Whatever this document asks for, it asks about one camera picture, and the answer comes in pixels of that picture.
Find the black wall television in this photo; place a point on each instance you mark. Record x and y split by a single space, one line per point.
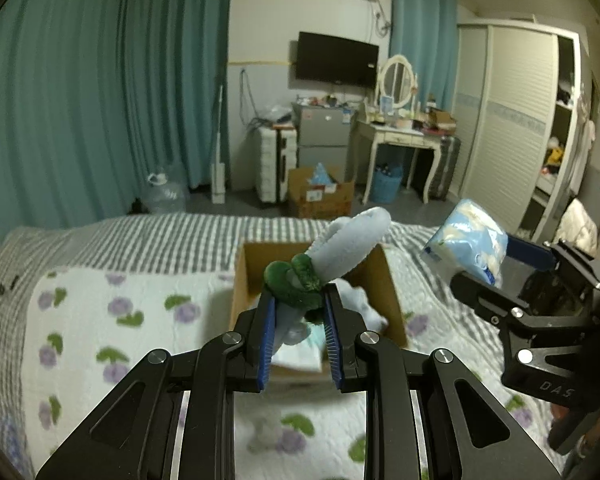
336 59

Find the white flat mop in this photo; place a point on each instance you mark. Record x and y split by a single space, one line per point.
218 175

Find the white suitcase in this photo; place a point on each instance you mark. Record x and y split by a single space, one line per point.
270 165

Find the grey striped stool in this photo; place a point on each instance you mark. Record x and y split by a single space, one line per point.
445 165

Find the wide teal curtain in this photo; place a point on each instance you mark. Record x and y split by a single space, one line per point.
105 85

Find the white oval vanity mirror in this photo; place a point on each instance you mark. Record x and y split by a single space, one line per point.
397 80

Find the blue plastic basket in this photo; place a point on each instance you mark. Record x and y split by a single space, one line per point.
385 185

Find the white sliding door wardrobe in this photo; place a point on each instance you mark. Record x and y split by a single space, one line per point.
510 120

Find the white puffy jacket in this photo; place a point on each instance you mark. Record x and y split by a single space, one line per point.
577 225

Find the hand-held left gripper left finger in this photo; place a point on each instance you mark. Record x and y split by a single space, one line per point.
267 345

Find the white floral blanket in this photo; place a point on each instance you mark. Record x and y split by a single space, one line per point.
130 350

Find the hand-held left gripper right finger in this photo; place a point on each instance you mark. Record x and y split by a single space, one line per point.
332 342

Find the cardboard box with blue cloth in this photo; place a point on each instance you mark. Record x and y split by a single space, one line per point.
320 195

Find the narrow teal curtain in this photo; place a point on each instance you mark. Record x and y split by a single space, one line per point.
422 35

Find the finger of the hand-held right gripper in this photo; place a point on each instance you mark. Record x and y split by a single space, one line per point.
485 295
530 255

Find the grey mini fridge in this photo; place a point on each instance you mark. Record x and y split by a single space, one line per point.
322 135

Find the light blue plush cloth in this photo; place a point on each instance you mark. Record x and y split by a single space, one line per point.
362 305

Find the blue and white tissue pack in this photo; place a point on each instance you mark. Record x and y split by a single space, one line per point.
467 240

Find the blue and green plush toy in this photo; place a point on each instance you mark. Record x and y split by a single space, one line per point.
345 245

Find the bed with floral blanket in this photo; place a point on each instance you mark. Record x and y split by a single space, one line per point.
130 240

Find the white dressing table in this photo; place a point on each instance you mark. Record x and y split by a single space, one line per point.
395 137

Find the pale flat packet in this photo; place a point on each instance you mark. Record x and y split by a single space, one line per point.
300 355

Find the clear water jug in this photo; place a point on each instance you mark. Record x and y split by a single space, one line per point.
165 192

